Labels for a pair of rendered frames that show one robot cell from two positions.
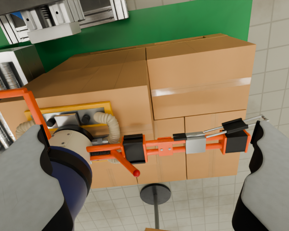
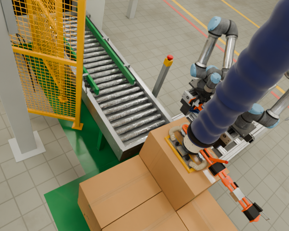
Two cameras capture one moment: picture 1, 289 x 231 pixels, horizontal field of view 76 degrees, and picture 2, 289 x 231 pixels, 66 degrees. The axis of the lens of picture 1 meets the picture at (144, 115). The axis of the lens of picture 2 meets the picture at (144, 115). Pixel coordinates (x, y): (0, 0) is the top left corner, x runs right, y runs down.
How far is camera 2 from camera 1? 1.75 m
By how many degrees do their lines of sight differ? 64
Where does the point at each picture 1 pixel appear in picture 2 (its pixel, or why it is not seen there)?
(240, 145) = (254, 214)
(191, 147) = (236, 191)
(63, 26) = (231, 137)
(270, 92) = not seen: outside the picture
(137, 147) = (221, 167)
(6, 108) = (185, 120)
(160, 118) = (179, 215)
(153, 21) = not seen: hidden behind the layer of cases
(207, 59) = (229, 225)
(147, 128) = (213, 180)
